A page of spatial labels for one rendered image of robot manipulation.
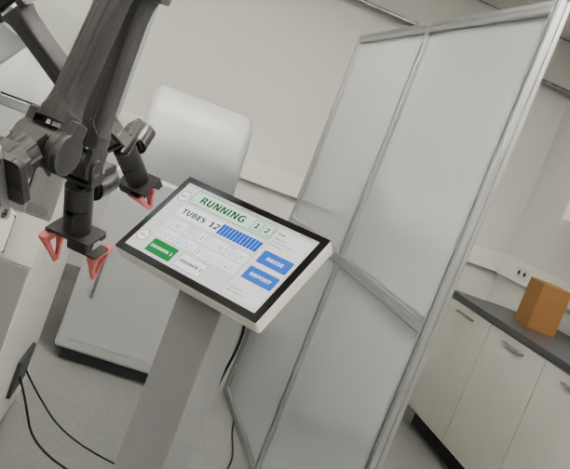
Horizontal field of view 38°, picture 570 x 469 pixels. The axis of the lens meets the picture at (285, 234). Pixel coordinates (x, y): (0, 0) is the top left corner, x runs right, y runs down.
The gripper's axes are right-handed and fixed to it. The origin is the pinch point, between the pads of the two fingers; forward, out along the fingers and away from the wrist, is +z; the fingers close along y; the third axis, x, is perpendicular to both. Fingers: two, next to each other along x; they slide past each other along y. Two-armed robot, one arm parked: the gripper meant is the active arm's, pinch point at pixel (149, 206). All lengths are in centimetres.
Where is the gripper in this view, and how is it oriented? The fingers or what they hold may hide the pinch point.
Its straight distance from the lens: 213.0
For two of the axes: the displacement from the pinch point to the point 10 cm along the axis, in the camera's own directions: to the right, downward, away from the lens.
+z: 1.8, 6.8, 7.1
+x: -6.0, 6.5, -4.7
